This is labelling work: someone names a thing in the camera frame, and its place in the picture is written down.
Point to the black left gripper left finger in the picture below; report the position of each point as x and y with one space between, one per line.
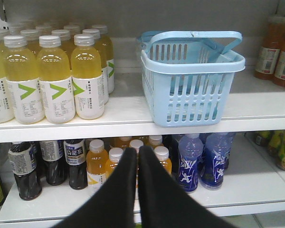
112 205

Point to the dark tea bottle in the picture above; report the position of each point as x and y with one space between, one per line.
54 160
75 154
24 166

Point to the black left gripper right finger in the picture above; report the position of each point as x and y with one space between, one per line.
164 204

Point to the light blue plastic basket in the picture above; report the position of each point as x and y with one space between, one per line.
187 75

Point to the blue sports drink bottle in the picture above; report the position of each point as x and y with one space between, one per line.
190 150
213 160

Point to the orange vitamin drink bottle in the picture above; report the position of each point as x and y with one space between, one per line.
136 144
115 155
96 159
162 153

